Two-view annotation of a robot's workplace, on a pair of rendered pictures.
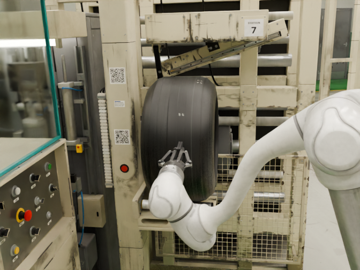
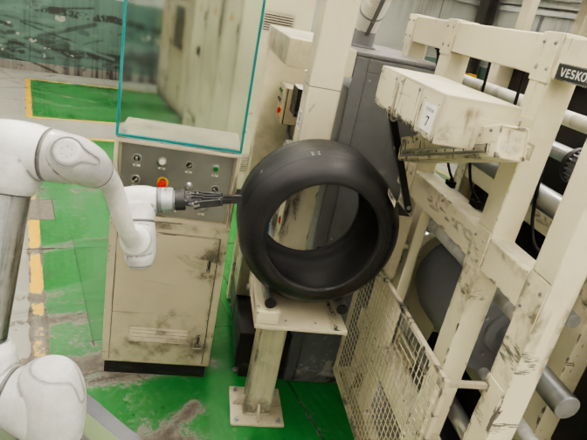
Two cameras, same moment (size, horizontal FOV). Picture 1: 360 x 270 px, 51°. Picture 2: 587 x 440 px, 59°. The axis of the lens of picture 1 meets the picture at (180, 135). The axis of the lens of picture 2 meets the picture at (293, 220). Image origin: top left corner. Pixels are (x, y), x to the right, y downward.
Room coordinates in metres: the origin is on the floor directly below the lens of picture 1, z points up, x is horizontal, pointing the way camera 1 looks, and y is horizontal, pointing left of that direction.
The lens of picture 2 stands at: (1.02, -1.72, 1.93)
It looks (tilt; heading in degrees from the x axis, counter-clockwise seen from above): 22 degrees down; 69
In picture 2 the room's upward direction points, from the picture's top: 12 degrees clockwise
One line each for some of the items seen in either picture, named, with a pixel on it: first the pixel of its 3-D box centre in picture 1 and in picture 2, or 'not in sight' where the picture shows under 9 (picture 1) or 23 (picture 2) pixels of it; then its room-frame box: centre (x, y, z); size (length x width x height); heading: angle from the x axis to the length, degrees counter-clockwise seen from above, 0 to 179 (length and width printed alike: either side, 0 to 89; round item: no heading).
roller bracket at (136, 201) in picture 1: (145, 192); not in sight; (1.80, 0.19, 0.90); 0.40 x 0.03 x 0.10; 171
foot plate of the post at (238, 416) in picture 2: not in sight; (256, 403); (1.79, 0.27, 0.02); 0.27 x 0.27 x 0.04; 81
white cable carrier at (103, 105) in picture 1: (107, 140); not in sight; (1.77, 0.35, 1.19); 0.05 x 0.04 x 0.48; 171
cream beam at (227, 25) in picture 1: (207, 27); (436, 105); (2.05, -0.16, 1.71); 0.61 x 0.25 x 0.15; 81
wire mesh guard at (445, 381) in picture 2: (226, 209); (376, 374); (2.06, -0.27, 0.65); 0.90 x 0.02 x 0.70; 81
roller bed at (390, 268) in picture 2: not in sight; (381, 237); (2.18, 0.17, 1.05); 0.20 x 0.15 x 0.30; 81
